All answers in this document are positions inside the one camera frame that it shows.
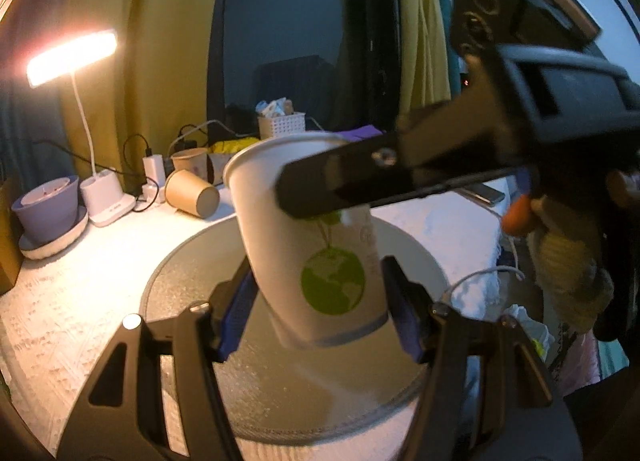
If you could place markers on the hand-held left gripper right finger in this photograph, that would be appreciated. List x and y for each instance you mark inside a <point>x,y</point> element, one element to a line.
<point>401,313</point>

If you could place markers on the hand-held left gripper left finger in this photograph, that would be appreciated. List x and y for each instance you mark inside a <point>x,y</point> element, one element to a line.
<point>239,313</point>

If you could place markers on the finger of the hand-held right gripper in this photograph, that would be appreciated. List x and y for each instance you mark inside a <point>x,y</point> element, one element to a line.
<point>345,176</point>

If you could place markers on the white paper cup green globe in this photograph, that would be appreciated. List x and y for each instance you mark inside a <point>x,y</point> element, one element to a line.
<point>310,246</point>

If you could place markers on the brown paper cup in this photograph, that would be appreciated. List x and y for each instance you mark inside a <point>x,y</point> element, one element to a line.
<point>190,161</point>
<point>187,191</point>

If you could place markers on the person's right hand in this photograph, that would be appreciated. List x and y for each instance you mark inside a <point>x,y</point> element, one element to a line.
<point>565,261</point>

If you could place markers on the purple cloth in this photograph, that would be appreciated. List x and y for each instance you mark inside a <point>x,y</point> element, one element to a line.
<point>357,132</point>

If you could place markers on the white plastic basket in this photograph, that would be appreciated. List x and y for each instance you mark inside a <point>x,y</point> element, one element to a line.
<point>282,127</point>

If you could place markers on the yellow cloth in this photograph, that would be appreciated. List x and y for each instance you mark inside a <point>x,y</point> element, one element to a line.
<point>235,145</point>

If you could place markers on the white crumpled bag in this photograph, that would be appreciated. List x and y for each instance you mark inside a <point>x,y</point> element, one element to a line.
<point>530,328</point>

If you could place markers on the smartphone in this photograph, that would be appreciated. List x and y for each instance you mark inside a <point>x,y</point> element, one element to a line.
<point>485,194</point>

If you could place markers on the yellow curtain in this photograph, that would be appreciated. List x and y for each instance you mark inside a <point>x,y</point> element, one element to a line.
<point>422,26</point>
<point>150,41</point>

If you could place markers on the white charger block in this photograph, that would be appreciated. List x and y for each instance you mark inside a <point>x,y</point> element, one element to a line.
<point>154,171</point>

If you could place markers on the dark window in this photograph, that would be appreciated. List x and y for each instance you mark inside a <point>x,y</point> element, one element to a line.
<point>285,16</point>

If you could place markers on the white desk lamp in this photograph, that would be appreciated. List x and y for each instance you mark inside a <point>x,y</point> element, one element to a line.
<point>107,201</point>

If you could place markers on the pale round saucer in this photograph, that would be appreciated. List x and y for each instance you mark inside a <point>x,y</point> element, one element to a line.
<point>75,236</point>

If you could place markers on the pink cloth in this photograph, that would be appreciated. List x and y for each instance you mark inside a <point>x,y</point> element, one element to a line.
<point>577,363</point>

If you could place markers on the purple plant pot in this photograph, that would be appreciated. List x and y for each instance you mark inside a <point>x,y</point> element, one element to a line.
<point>47,216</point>

